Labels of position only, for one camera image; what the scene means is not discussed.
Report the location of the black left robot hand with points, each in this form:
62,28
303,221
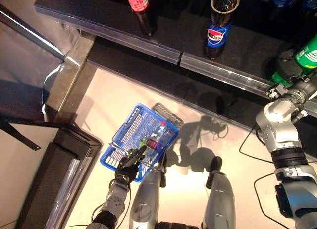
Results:
128,167

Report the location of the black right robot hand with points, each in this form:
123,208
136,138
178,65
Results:
287,68

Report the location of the green Sprite bottle yellow cap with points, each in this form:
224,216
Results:
307,55

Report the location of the blue plastic shopping basket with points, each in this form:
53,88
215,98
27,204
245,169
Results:
105,162

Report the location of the clear water bottle red label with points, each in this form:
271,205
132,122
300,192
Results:
153,142

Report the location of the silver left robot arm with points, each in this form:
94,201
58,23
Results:
116,201

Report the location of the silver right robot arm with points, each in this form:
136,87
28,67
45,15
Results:
280,130

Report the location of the small bright green bottle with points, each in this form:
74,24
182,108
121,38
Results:
143,141

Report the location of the dark low display cabinet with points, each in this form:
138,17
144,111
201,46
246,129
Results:
62,169

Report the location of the Pepsi bottle blue cap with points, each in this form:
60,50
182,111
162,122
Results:
218,38

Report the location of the dark base shelf board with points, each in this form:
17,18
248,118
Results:
148,70

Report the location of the dark stone plinth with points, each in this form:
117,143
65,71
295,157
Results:
71,73

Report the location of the dark drinks shelf board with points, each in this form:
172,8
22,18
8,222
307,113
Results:
178,28

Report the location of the grey shiny curtain sheet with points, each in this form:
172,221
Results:
24,65

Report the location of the Coca-Cola bottle red cap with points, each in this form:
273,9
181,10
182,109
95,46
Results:
138,3

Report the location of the silver metal pole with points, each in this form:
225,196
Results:
32,33

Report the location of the clear shelf price rail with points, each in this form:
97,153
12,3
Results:
111,37
223,72

